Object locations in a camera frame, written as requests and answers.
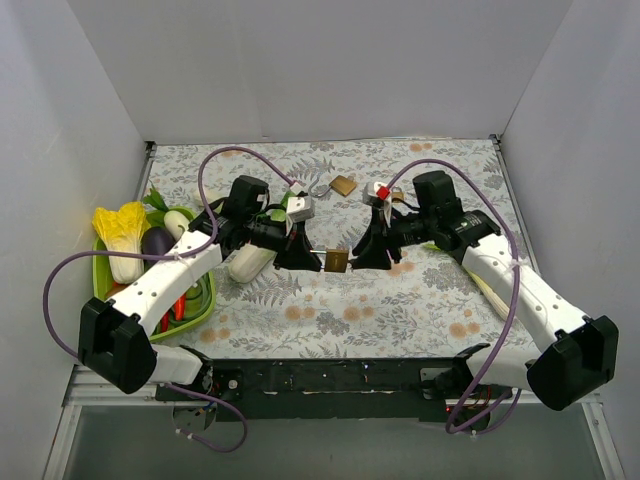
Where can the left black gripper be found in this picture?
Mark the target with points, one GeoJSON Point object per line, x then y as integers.
{"type": "Point", "coordinates": [289, 245]}

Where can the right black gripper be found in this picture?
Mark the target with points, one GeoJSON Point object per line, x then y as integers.
{"type": "Point", "coordinates": [386, 240]}

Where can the medium brass padlock with keys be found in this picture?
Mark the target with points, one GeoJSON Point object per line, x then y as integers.
{"type": "Point", "coordinates": [334, 260]}

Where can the small brass padlock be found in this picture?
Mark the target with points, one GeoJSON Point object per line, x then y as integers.
{"type": "Point", "coordinates": [397, 194]}

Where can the large brass padlock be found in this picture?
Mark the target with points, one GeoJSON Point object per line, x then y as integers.
{"type": "Point", "coordinates": [340, 184]}

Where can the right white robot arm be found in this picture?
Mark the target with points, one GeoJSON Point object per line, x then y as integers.
{"type": "Point", "coordinates": [577, 353]}

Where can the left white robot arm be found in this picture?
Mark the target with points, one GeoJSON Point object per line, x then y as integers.
{"type": "Point", "coordinates": [115, 335]}

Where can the napa cabbage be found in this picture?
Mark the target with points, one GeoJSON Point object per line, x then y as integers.
{"type": "Point", "coordinates": [250, 259]}

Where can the floral table mat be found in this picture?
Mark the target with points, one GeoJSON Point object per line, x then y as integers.
{"type": "Point", "coordinates": [426, 305]}

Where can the bok choy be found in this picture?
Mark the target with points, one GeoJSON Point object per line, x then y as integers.
{"type": "Point", "coordinates": [200, 195]}

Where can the green plastic tray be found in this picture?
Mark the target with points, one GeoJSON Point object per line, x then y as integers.
{"type": "Point", "coordinates": [103, 281]}

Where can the purple eggplant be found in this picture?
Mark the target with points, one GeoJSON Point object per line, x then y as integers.
{"type": "Point", "coordinates": [157, 241]}

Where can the yellow cabbage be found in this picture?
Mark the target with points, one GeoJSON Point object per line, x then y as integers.
{"type": "Point", "coordinates": [121, 231]}

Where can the brown onion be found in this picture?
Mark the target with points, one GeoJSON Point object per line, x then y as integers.
{"type": "Point", "coordinates": [116, 288]}

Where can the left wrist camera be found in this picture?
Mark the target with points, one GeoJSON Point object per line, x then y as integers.
{"type": "Point", "coordinates": [300, 205]}

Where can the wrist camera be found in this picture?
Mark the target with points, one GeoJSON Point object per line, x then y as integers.
{"type": "Point", "coordinates": [300, 205]}
{"type": "Point", "coordinates": [378, 197]}

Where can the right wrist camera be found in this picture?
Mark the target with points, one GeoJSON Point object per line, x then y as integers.
{"type": "Point", "coordinates": [378, 197]}

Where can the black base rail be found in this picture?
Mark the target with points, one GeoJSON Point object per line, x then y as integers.
{"type": "Point", "coordinates": [270, 389]}

